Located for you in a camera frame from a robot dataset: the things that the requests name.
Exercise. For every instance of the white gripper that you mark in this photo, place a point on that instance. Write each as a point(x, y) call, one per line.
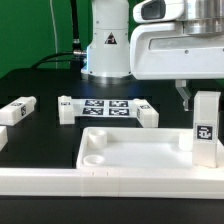
point(163, 51)

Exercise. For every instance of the white U-shaped marker base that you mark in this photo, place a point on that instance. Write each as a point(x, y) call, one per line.
point(140, 109)

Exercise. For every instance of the white front fence rail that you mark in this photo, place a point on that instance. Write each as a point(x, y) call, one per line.
point(196, 183)

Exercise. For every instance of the white desk top tray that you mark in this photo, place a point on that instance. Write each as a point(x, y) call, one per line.
point(153, 148)

